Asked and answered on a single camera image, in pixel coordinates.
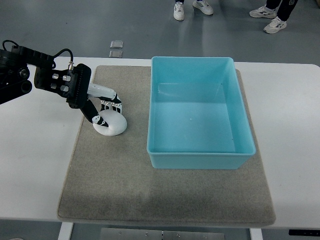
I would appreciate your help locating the white sneaker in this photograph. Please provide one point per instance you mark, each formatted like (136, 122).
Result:
(263, 12)
(178, 11)
(275, 26)
(203, 6)

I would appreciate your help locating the blue plastic box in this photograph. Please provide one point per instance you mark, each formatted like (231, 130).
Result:
(197, 115)

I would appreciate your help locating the white sneaker far left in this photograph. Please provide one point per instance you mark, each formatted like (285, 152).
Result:
(178, 11)

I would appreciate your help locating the lower floor socket plate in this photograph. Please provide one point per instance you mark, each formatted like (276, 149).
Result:
(115, 54)

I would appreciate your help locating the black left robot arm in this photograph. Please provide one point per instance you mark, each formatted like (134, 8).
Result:
(22, 68)

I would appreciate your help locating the metal plate under table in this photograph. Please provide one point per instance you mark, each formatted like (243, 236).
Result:
(144, 234)

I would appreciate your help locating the grey felt mat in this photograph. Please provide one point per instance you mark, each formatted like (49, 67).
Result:
(111, 180)

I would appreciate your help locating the white bunny toy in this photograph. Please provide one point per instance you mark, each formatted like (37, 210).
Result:
(113, 123)

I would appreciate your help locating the white table leg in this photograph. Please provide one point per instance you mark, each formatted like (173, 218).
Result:
(65, 231)
(256, 234)

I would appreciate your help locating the right white table leg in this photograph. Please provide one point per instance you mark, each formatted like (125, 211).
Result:
(256, 234)

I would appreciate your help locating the white sneaker far right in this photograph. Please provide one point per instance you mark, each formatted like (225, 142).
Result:
(275, 26)

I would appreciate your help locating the floor socket plate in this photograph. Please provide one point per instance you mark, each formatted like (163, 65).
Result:
(115, 54)
(116, 44)

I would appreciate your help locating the upper floor socket plate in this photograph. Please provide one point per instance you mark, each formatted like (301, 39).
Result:
(116, 44)

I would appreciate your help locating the black label under table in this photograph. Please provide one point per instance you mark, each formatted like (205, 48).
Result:
(304, 232)

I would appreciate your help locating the left white table leg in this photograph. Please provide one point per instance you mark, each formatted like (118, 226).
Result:
(65, 231)

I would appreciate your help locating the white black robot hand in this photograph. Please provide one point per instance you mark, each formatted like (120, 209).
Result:
(109, 100)

